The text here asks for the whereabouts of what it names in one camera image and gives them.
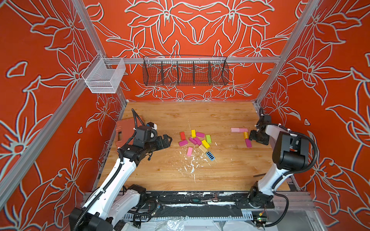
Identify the blue striped block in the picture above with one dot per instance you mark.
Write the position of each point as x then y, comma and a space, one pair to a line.
210, 156

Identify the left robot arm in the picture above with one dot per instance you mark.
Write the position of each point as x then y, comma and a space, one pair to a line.
104, 208

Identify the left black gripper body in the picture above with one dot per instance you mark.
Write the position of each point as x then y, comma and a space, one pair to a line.
147, 146

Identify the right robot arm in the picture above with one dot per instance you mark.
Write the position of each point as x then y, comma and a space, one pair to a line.
293, 153

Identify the black wire basket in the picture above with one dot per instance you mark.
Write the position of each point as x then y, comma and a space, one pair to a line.
185, 70

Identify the orange yellow cylinder block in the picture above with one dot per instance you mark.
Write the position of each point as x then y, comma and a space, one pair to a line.
246, 135

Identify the yellow block centre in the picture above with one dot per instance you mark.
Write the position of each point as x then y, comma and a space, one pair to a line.
205, 144

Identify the magenta block top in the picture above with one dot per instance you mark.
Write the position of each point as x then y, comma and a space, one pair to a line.
200, 135

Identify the red block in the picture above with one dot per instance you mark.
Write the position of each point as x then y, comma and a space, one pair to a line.
182, 136

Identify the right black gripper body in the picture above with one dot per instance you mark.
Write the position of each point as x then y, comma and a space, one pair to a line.
257, 135

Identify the pale pink block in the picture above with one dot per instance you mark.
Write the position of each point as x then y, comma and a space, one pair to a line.
189, 151

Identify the red plastic tool case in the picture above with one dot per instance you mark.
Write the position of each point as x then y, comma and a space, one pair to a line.
124, 130

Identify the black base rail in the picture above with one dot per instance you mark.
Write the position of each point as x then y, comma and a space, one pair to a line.
217, 206

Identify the white wire basket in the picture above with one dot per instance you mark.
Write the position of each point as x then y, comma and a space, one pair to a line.
104, 75

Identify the green block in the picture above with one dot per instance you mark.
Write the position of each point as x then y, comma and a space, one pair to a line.
208, 139

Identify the dark magenta block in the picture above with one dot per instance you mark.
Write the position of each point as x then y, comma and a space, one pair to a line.
198, 141

